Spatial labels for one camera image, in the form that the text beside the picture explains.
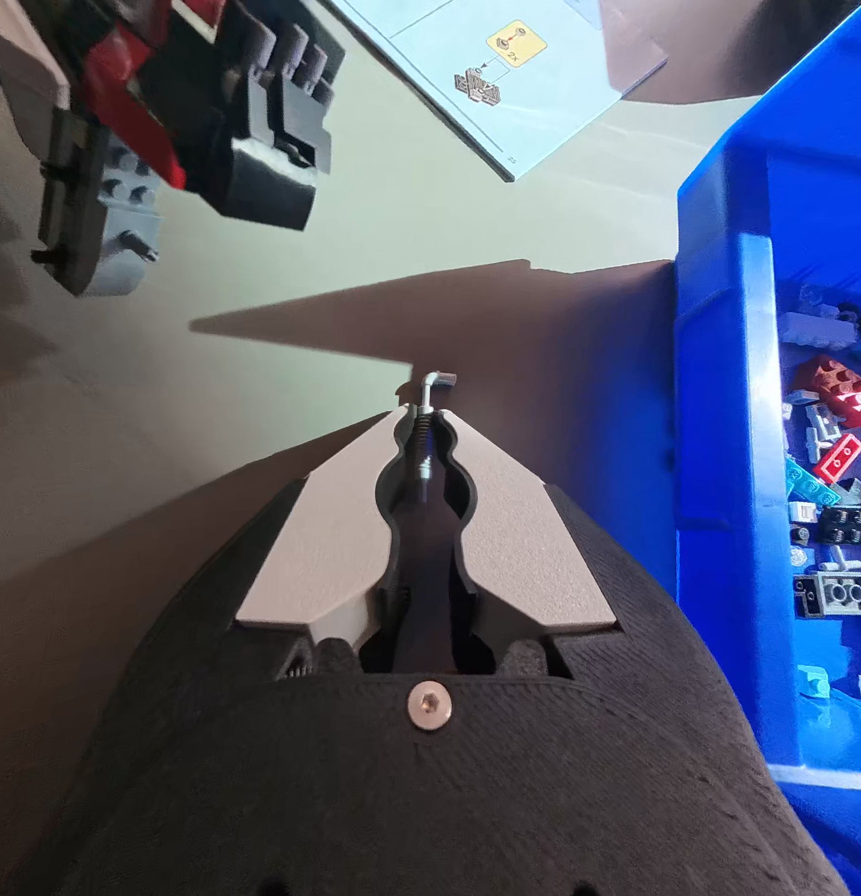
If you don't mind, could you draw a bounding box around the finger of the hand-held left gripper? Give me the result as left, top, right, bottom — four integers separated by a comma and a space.
0, 21, 72, 163

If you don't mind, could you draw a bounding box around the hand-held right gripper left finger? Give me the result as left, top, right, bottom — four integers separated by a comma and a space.
235, 407, 413, 653

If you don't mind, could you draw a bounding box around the pile of toy bricks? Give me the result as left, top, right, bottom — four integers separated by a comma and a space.
779, 283, 861, 702

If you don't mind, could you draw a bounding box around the toy brick truck model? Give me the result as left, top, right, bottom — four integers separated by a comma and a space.
30, 0, 347, 298

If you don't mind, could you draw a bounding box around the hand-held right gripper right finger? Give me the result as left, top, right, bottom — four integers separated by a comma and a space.
437, 409, 619, 667

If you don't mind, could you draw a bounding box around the blue plastic bin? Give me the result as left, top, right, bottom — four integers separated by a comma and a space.
674, 0, 861, 896

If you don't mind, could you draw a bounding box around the light blue instruction booklet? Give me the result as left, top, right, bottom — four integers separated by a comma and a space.
324, 0, 669, 183

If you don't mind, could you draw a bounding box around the grey toy exhaust pipe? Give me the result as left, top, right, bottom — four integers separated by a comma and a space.
413, 371, 458, 480

